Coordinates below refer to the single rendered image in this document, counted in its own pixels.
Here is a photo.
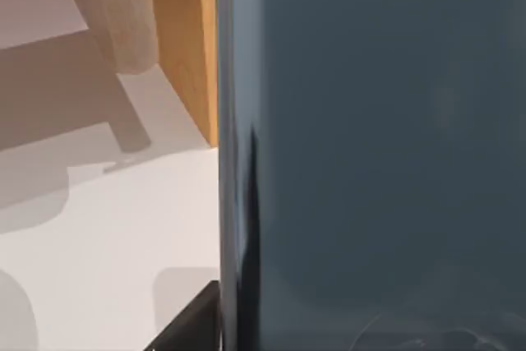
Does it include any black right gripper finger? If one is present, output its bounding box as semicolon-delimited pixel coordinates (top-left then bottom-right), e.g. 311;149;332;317
142;279;222;351

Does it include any dark grey-blue bottle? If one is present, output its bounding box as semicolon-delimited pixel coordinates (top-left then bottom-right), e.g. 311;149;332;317
215;0;526;351

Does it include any wooden cabinet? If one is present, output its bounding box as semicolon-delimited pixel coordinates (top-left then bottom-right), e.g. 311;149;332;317
146;0;219;150

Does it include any pale wooden drawer front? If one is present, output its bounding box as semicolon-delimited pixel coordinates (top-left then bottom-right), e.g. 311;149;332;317
57;0;159;76

